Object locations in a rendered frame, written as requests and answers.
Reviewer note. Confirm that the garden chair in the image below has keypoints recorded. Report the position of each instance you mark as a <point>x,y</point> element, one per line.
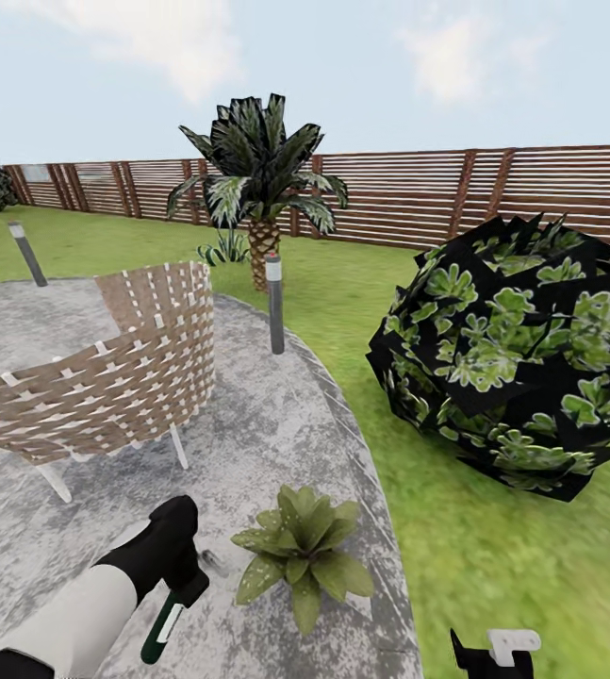
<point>124,391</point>

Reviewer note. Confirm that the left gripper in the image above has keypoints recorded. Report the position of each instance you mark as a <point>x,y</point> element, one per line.
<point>187,581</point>

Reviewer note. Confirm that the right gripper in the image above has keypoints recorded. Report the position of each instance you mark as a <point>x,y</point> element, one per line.
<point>480,665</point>

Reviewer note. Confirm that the pot plant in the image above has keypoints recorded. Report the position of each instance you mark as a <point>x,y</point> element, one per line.
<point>296,546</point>

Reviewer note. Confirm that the insectifuge atomizer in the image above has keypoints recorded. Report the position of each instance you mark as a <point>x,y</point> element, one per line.
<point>158,638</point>

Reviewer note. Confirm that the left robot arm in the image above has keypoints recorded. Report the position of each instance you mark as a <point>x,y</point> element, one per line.
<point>71,637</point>

